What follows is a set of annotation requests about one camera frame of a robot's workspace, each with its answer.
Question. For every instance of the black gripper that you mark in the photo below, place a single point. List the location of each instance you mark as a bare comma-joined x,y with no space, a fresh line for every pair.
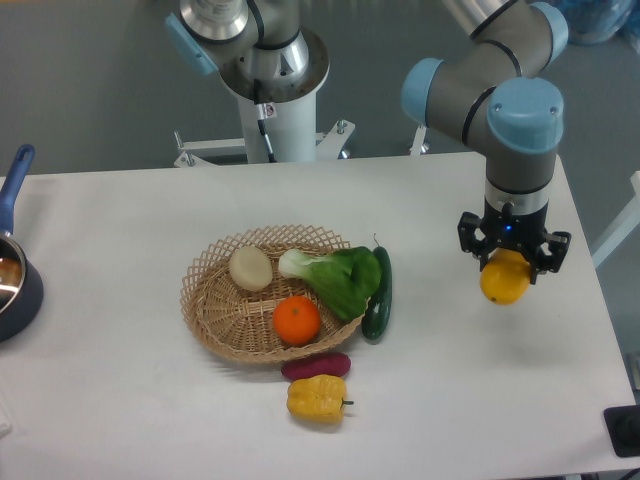
544,251

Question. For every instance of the yellow mango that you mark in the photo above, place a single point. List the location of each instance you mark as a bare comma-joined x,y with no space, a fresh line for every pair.
505,278

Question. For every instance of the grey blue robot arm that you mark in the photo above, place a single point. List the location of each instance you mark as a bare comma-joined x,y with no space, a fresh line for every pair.
493,101

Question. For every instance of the dark green cucumber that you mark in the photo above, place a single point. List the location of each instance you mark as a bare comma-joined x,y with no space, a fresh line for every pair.
376,318

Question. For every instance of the green bok choy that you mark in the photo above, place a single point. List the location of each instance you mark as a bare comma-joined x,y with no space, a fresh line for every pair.
344,280

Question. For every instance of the black device at table edge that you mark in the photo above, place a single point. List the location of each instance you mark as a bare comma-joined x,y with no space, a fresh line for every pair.
622,424

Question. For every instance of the purple sweet potato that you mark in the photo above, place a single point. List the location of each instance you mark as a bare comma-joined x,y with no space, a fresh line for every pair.
331,363

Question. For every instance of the blue plastic bag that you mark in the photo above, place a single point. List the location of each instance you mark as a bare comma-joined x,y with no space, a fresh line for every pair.
594,22

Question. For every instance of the orange fruit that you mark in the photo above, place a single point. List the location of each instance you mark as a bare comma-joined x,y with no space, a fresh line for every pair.
296,320

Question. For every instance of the yellow bell pepper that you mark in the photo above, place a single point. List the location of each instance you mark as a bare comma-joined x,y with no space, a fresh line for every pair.
319,399

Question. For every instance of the beige potato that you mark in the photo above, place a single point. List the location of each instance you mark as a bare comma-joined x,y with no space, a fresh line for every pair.
250,268

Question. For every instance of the woven wicker basket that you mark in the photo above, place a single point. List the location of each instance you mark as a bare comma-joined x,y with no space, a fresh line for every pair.
236,324

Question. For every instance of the white frame bar right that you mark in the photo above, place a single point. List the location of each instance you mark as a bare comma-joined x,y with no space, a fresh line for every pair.
619,228

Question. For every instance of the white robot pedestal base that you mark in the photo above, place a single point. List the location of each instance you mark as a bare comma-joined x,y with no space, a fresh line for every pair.
275,91

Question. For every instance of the blue handled saucepan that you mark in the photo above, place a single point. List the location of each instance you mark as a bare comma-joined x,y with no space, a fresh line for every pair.
22,289

